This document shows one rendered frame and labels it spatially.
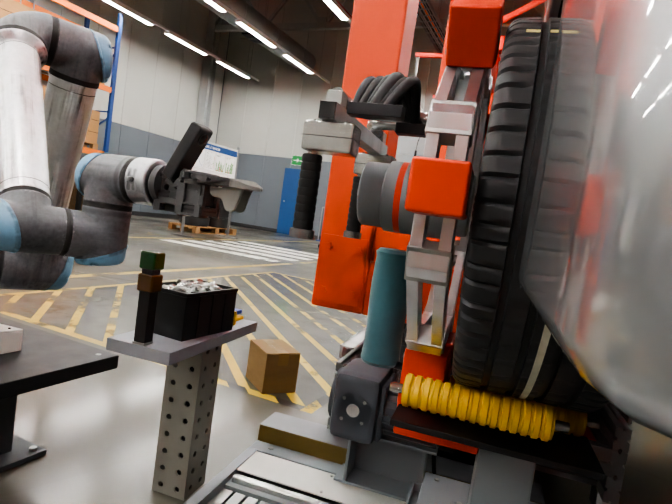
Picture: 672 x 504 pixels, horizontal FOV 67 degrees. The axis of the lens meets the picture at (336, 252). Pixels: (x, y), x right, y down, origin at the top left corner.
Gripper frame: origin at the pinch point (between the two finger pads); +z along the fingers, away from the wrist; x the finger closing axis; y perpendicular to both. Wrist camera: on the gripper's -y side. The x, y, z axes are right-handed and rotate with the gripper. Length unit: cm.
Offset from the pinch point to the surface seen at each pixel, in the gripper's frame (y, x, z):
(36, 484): 83, -17, -60
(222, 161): -75, -839, -504
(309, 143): -8.0, 2.3, 10.1
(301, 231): 6.9, 1.9, 10.7
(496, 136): -9.5, 14.7, 40.2
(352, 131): -10.6, 2.2, 17.3
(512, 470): 44, -12, 52
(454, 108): -14.0, 9.0, 33.8
